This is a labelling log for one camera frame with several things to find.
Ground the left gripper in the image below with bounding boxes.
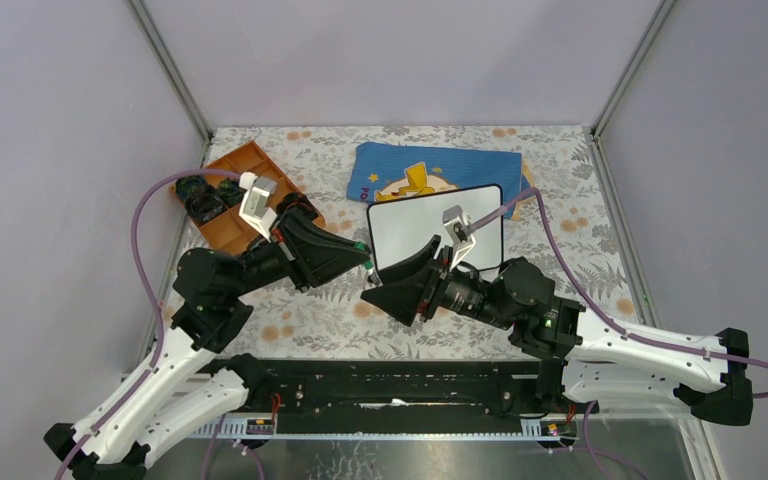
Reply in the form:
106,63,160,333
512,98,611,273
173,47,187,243
226,207,371,300

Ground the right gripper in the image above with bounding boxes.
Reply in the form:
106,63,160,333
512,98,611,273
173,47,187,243
360,235,516,330

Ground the green whiteboard marker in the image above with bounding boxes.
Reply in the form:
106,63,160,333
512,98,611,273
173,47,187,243
366,267,380,287

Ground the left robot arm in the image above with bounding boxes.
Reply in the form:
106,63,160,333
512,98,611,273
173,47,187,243
44,207,371,479

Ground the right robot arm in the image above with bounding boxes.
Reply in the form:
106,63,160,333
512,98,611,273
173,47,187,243
361,236,754,426

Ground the dark rolled fabric right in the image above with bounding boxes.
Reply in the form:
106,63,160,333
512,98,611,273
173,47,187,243
276,192,316,216

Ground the dark rolled fabric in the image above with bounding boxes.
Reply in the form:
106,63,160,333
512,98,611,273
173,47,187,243
276,192,316,216
216,178,246,208
174,175,227,226

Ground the orange compartment tray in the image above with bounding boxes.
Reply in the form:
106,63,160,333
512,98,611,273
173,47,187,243
170,141,325,254

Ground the blue cartoon cloth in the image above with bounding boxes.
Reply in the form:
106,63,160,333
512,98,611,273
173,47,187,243
346,142,532,203

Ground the dark rolled fabric middle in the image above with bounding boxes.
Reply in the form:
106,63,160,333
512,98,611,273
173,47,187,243
216,178,246,208

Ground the dark rolled fabric left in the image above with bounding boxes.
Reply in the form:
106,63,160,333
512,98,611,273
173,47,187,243
174,175,227,226

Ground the floral table cloth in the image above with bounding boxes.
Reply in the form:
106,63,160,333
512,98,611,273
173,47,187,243
207,126,638,360

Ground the small whiteboard black frame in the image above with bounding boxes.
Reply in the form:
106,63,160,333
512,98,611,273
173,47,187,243
367,184,503,269

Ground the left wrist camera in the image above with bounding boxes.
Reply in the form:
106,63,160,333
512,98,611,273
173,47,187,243
238,172,277,240

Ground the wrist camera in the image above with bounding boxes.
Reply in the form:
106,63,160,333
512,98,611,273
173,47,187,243
442,205,476,270
238,172,277,240

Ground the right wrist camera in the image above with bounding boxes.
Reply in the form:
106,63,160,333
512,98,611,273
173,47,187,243
442,205,476,270

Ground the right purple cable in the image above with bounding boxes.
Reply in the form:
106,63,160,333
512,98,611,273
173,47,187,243
466,188,768,400

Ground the purple cable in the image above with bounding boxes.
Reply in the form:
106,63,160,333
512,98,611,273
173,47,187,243
52,168,243,480
466,188,768,400

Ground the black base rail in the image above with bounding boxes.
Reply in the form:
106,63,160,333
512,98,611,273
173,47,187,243
178,357,657,439

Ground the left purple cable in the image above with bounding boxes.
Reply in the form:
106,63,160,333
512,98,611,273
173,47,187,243
52,168,243,480

